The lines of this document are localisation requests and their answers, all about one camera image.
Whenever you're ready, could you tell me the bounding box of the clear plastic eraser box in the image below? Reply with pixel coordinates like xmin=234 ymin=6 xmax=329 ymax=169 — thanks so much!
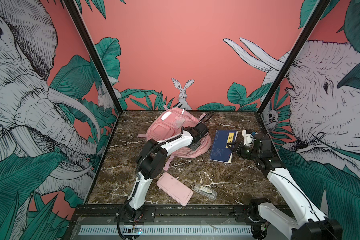
xmin=193 ymin=184 xmax=217 ymax=200

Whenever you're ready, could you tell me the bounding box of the black right corner frame post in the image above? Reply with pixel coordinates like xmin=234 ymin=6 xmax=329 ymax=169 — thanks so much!
xmin=257 ymin=0 xmax=330 ymax=115

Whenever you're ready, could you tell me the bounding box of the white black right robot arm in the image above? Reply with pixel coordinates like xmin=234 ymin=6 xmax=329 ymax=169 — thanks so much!
xmin=230 ymin=142 xmax=343 ymax=240

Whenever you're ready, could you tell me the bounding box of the pink student backpack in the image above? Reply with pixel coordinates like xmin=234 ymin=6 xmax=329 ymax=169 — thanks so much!
xmin=138 ymin=108 xmax=212 ymax=171

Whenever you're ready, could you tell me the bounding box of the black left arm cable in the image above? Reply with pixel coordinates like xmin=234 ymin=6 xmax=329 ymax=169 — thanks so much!
xmin=134 ymin=136 xmax=184 ymax=187

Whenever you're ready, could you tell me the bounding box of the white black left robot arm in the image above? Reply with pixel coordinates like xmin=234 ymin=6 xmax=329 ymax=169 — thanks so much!
xmin=127 ymin=127 xmax=208 ymax=211

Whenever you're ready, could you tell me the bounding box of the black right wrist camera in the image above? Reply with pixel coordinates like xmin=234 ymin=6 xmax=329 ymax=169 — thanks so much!
xmin=242 ymin=130 xmax=273 ymax=152

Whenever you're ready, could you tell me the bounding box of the white ventilation grille strip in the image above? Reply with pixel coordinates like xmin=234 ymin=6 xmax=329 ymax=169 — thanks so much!
xmin=79 ymin=225 xmax=252 ymax=236

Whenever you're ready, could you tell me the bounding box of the pink pencil case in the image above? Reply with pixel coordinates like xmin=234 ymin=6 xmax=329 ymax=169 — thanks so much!
xmin=157 ymin=173 xmax=193 ymax=206

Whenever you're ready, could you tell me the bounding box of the black left corner frame post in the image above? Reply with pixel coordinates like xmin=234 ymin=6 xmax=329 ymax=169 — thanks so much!
xmin=63 ymin=0 xmax=123 ymax=115

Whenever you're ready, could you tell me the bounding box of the black front mounting rail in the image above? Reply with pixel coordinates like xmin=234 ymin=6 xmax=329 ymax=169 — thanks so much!
xmin=74 ymin=203 xmax=316 ymax=224

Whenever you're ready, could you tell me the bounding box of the black corner frame post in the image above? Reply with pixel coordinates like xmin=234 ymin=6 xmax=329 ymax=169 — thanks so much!
xmin=257 ymin=0 xmax=330 ymax=115
xmin=63 ymin=0 xmax=123 ymax=115

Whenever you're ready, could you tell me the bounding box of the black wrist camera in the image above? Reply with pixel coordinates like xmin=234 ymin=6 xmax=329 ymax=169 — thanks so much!
xmin=242 ymin=130 xmax=273 ymax=152
xmin=192 ymin=123 xmax=209 ymax=139

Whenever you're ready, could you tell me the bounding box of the dark blue notebook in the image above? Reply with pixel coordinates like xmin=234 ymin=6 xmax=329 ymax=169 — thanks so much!
xmin=210 ymin=130 xmax=238 ymax=164

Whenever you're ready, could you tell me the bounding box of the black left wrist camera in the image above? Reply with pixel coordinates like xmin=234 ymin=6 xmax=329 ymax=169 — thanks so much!
xmin=192 ymin=123 xmax=209 ymax=139

